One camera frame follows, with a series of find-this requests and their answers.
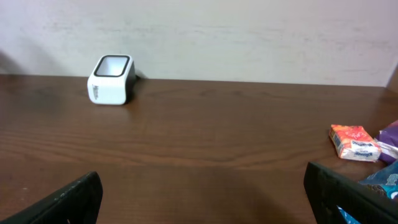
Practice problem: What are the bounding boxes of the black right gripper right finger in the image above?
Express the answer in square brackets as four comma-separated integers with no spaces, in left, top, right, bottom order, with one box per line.
[303,162,397,223]

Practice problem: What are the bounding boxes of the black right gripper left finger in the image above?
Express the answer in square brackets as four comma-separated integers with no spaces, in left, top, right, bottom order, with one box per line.
[1,171,103,224]

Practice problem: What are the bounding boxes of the orange tissue packet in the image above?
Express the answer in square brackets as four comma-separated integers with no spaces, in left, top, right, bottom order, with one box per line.
[329,124,381,162]

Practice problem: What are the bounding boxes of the blue biscuit packet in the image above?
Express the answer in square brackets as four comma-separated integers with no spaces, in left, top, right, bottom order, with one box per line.
[338,161,397,224]

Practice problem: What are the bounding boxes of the purple Carefree pad pack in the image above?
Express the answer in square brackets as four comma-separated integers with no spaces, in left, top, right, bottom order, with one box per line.
[374,121,397,164]

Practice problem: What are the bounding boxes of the white barcode scanner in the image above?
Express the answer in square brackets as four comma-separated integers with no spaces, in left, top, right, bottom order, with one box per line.
[87,54,137,105]

